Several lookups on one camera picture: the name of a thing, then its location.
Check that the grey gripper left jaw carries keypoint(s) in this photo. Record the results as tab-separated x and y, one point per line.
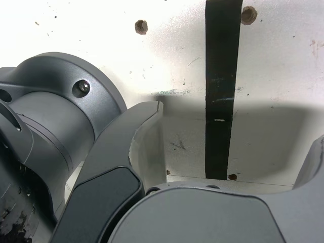
108	152

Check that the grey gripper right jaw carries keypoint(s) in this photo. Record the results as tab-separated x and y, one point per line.
202	217

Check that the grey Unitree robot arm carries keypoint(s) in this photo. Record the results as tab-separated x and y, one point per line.
50	114

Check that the black tape strip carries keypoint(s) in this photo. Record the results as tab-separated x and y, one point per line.
220	76

